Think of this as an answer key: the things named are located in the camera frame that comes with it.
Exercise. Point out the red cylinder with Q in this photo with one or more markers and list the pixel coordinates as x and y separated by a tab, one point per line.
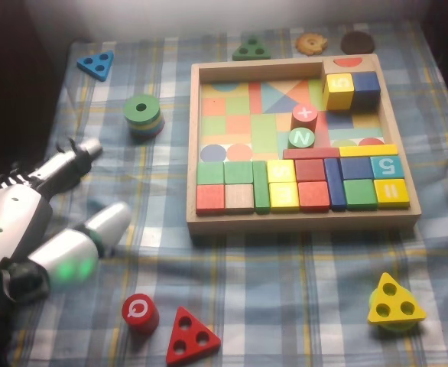
140	313

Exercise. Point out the red cylinder with plus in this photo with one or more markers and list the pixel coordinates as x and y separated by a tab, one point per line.
304	114

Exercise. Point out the yellow cube with 5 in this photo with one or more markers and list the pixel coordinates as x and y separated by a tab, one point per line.
338	91

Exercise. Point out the tan toy cookie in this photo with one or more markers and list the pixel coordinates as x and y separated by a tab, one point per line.
312	44

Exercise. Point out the white backdrop panel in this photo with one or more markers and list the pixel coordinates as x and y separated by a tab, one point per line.
228	13

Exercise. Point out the green three-hole triangle block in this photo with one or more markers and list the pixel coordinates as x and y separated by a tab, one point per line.
250	53

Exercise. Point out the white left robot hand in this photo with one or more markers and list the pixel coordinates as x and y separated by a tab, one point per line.
13	229

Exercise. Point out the green cylinder with N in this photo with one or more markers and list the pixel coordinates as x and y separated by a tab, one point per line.
301	138

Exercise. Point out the blue three-hole triangle block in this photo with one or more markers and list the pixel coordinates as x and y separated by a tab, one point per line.
97	65

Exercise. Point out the red three-hole triangle block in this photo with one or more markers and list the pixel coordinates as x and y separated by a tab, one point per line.
191	338

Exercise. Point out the blue cube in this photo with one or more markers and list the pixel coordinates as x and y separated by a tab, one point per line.
366	89

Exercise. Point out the yellow three-hole triangle block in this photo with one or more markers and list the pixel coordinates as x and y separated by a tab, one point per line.
394	300

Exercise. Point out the dark brown toy cookie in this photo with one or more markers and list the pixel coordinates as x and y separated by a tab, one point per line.
358	43

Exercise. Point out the wooden puzzle tray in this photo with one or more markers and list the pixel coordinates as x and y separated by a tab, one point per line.
304	223

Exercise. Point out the blue plaid tablecloth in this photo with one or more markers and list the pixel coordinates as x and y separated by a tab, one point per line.
247	275

